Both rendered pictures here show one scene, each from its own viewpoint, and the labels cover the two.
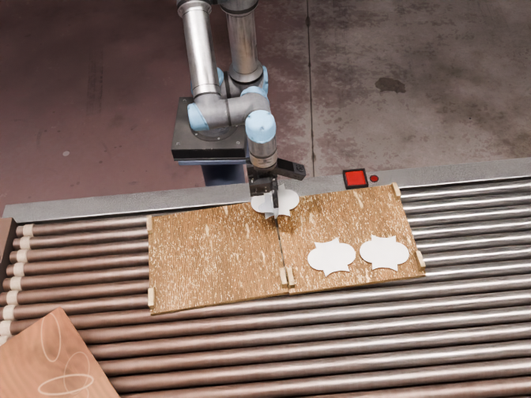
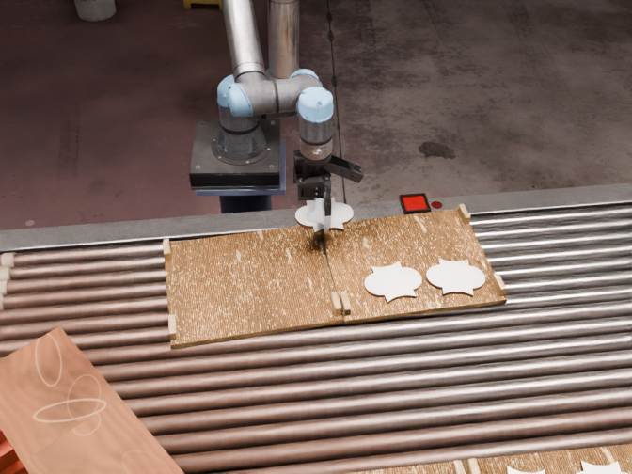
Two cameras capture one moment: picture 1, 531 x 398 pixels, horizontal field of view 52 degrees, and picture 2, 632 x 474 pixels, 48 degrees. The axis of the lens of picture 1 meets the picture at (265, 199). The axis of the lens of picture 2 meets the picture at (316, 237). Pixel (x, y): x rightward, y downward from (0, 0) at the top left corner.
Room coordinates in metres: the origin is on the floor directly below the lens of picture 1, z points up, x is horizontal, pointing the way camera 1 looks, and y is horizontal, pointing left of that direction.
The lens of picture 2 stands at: (-0.35, 0.17, 2.24)
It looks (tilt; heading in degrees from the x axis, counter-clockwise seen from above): 43 degrees down; 353
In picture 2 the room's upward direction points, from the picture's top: 1 degrees clockwise
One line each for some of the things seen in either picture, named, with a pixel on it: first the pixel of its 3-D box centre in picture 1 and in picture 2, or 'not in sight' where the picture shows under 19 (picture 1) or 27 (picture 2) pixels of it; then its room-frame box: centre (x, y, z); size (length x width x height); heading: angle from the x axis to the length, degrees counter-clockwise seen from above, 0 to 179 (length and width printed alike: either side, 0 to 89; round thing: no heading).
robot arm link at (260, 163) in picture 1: (263, 155); (316, 145); (1.00, -0.01, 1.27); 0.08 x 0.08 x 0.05
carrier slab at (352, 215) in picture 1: (345, 236); (407, 261); (0.93, -0.24, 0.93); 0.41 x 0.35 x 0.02; 93
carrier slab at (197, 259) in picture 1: (214, 253); (248, 281); (0.91, 0.17, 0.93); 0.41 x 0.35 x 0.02; 94
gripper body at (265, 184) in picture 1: (262, 173); (312, 172); (1.00, 0.00, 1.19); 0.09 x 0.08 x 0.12; 93
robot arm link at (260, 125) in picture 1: (261, 133); (315, 115); (1.00, 0.00, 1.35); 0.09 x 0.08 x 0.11; 4
